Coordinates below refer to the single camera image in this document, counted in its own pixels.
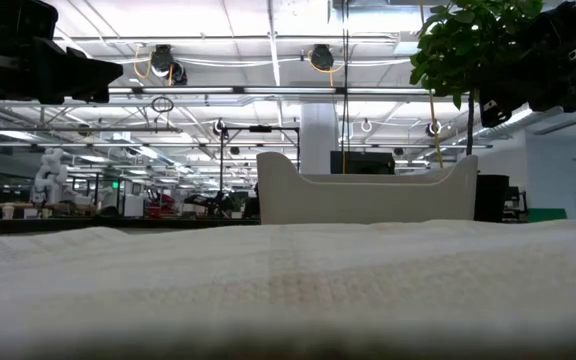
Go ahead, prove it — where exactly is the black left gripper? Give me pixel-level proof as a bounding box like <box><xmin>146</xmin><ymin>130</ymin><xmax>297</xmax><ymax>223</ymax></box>
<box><xmin>0</xmin><ymin>37</ymin><xmax>124</xmax><ymax>105</ymax></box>

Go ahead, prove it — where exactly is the white plastic bin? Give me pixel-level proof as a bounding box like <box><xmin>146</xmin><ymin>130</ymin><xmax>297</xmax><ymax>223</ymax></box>
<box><xmin>256</xmin><ymin>151</ymin><xmax>480</xmax><ymax>226</ymax></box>

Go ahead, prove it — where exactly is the artificial plant in black pot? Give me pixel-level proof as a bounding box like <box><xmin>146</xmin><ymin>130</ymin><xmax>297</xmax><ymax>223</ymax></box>
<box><xmin>409</xmin><ymin>0</ymin><xmax>544</xmax><ymax>223</ymax></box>

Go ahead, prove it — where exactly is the white robot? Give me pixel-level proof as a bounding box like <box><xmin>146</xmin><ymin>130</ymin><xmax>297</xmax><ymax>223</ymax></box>
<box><xmin>30</xmin><ymin>147</ymin><xmax>70</xmax><ymax>204</ymax></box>

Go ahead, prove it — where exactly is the green panel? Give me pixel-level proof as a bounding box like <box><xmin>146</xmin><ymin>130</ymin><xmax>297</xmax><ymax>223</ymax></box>
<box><xmin>527</xmin><ymin>207</ymin><xmax>568</xmax><ymax>223</ymax></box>

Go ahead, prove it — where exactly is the red equipment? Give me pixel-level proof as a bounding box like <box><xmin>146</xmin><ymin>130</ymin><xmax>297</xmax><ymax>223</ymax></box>
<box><xmin>145</xmin><ymin>192</ymin><xmax>180</xmax><ymax>219</ymax></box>

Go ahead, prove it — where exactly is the black monitor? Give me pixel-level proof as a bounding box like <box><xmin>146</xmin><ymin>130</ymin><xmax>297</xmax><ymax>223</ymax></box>
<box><xmin>330</xmin><ymin>150</ymin><xmax>397</xmax><ymax>175</ymax></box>

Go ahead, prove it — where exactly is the white checked dish towel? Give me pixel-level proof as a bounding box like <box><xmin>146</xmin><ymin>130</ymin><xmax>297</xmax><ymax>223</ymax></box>
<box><xmin>0</xmin><ymin>217</ymin><xmax>576</xmax><ymax>360</ymax></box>

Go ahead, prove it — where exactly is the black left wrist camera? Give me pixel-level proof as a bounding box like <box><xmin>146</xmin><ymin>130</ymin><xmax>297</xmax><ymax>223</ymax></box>
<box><xmin>0</xmin><ymin>0</ymin><xmax>59</xmax><ymax>41</ymax></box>

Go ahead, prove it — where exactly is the black rig frame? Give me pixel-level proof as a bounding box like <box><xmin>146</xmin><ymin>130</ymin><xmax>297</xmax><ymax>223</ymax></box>
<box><xmin>217</xmin><ymin>124</ymin><xmax>302</xmax><ymax>197</ymax></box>

